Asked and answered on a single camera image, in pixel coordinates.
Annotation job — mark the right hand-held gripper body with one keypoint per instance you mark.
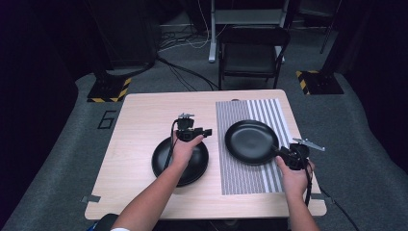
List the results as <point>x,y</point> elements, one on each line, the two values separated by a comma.
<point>296,157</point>

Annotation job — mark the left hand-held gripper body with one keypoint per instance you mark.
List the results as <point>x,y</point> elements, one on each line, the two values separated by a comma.
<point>186,131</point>

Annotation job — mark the black plate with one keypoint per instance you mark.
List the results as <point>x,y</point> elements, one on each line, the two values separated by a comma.
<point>250,141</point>
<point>196,166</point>

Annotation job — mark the person's left hand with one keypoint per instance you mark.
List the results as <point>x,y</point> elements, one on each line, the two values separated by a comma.
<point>183,152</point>

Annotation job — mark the person's right hand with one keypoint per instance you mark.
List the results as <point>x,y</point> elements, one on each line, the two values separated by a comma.
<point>296,183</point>

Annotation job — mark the grey tape strip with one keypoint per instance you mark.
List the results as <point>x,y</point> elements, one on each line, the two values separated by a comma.
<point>320,198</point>
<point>90,199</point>

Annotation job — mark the grey striped placemat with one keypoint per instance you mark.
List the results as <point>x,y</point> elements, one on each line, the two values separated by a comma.
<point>237,179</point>

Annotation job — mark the black stand base striped tape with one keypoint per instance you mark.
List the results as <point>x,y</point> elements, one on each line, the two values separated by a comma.
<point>106,91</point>
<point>320,83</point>

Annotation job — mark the black folding chair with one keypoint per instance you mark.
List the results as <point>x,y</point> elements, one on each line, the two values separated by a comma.
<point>250,57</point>

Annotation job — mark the person's white sleeve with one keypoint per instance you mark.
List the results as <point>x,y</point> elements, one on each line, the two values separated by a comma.
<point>120,229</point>

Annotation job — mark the dark tripod leg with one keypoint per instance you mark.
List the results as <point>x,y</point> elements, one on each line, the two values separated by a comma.
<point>327,32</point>

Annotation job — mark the white desk frame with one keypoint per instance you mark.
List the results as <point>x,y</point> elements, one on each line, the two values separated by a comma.
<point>245,16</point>

